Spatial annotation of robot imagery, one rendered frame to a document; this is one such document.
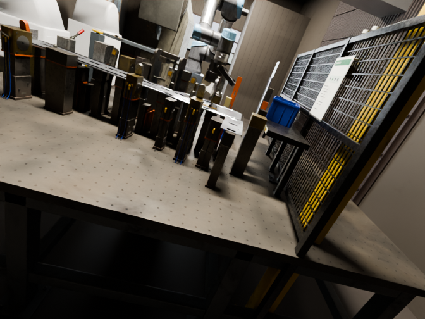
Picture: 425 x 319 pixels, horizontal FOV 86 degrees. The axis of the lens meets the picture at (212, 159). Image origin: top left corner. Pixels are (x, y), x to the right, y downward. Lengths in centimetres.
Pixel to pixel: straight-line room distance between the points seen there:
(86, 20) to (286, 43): 462
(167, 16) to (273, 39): 271
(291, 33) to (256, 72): 124
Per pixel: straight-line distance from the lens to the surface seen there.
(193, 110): 116
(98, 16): 498
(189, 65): 195
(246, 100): 688
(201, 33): 139
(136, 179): 103
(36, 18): 374
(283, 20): 701
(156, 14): 642
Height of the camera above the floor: 125
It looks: 22 degrees down
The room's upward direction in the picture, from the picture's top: 20 degrees clockwise
